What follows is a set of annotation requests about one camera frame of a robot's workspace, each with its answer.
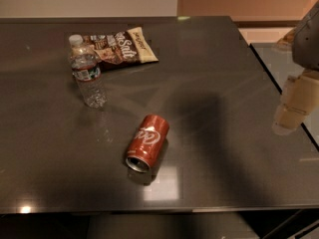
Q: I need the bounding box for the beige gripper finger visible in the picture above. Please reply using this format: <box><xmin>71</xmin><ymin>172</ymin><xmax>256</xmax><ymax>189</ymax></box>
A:
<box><xmin>272</xmin><ymin>69</ymin><xmax>319</xmax><ymax>135</ymax></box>
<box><xmin>275</xmin><ymin>29</ymin><xmax>295</xmax><ymax>51</ymax></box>

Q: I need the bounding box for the red coke can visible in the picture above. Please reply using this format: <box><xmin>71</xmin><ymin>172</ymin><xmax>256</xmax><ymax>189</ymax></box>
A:
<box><xmin>126</xmin><ymin>115</ymin><xmax>169</xmax><ymax>173</ymax></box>

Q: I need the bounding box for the grey side table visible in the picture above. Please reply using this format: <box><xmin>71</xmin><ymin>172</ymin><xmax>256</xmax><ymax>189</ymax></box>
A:
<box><xmin>250</xmin><ymin>43</ymin><xmax>319</xmax><ymax>147</ymax></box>

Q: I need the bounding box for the brown chip bag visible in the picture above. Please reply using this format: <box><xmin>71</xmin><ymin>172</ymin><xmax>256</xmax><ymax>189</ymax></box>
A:
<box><xmin>83</xmin><ymin>27</ymin><xmax>159</xmax><ymax>72</ymax></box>

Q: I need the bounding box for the clear plastic water bottle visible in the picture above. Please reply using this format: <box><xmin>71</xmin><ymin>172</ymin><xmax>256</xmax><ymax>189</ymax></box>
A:
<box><xmin>69</xmin><ymin>35</ymin><xmax>107</xmax><ymax>109</ymax></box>

